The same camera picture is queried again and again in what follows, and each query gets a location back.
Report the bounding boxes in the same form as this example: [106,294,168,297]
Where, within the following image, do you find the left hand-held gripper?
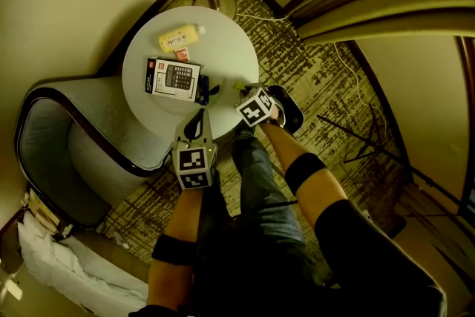
[171,108,219,192]

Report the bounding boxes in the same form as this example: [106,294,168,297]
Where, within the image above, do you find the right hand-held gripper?
[235,82,286,129]

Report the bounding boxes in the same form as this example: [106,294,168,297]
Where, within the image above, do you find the black waste bin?
[266,84,305,137]

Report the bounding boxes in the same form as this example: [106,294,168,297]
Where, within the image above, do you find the person's right forearm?
[259,122,350,231]

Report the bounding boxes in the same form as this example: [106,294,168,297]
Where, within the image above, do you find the person's left forearm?
[146,187,205,313]

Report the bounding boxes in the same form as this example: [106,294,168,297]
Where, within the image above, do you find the blue plastic toy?
[194,74,222,105]

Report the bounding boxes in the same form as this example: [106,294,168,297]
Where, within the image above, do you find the calculator retail box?
[144,57,203,103]

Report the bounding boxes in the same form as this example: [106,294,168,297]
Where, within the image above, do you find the round white side table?
[122,5,260,140]

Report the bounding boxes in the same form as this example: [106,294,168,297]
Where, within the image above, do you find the person's legs in jeans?
[196,128,309,272]

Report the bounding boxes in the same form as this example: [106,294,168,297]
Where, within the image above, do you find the yellow drink bottle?
[158,24,206,53]

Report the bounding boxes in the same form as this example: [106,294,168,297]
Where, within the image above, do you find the black light stand tripod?
[317,103,465,205]

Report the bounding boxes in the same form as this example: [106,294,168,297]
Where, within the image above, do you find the brown paper bag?
[20,189,71,238]

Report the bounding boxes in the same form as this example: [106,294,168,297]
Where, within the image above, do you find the person's black top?
[128,198,448,317]

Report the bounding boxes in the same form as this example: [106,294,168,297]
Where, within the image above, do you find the white bedding pile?
[16,211,149,313]

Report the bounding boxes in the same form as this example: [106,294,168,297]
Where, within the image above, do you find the wooden-framed grid window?
[456,35,475,216]

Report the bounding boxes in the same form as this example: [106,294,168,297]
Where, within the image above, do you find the white floor cable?
[235,13,389,138]

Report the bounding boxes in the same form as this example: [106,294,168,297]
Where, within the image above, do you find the grey armchair with dark frame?
[14,76,175,227]

